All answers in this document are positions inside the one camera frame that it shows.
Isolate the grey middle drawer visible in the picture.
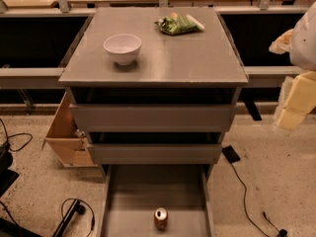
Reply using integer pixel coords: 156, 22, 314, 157
88, 144, 221, 165

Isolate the grey metal rail frame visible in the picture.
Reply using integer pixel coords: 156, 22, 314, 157
1, 6, 306, 89

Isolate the black power adapter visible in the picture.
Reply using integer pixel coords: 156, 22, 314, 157
222, 146, 241, 163

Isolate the white ceramic bowl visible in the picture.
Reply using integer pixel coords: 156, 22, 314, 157
104, 34, 142, 65

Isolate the open bottom drawer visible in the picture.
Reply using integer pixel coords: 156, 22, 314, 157
97, 165, 215, 237

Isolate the black cable on floor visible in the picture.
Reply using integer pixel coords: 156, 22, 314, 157
230, 161, 289, 237
0, 118, 34, 153

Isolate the grey top drawer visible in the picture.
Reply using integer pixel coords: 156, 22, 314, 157
70, 104, 236, 132

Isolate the grey drawer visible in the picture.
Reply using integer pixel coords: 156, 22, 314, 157
88, 144, 221, 165
70, 104, 236, 132

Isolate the black stand with cable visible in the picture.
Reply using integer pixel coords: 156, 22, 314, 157
52, 197, 96, 237

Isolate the black cable on floor left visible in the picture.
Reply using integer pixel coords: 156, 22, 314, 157
0, 118, 34, 153

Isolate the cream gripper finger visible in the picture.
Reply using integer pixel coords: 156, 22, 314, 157
274, 71, 316, 130
269, 29, 293, 54

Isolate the black cable on floor right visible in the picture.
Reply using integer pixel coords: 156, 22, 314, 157
230, 161, 289, 237

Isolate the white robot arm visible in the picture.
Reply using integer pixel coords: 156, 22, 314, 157
269, 2, 316, 134

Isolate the green chip bag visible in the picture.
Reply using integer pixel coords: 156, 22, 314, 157
155, 12, 204, 36

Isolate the cardboard box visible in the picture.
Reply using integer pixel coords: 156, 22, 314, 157
44, 94, 95, 167

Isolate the grey drawer cabinet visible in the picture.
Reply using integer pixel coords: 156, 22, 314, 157
58, 7, 248, 173

